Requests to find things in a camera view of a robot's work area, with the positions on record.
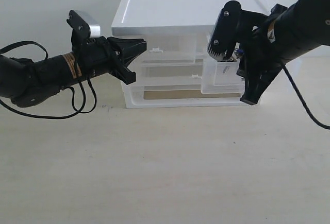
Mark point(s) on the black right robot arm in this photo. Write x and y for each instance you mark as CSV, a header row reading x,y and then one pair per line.
x,y
282,37

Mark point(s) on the white plastic drawer cabinet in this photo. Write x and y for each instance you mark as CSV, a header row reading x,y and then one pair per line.
x,y
136,18

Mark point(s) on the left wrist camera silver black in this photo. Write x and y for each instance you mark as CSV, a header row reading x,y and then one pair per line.
x,y
83,25

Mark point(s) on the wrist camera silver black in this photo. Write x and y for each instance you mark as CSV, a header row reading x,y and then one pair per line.
x,y
83,25
223,38

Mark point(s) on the key bunch with blue tag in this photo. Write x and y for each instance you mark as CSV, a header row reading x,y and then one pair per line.
x,y
237,55

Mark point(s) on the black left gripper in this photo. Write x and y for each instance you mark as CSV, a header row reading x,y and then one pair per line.
x,y
108,55

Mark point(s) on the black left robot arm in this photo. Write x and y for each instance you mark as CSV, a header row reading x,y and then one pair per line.
x,y
27,83

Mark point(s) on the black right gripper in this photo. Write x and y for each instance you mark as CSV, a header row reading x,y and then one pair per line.
x,y
256,67

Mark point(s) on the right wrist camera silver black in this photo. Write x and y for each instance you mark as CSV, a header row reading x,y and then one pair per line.
x,y
223,38

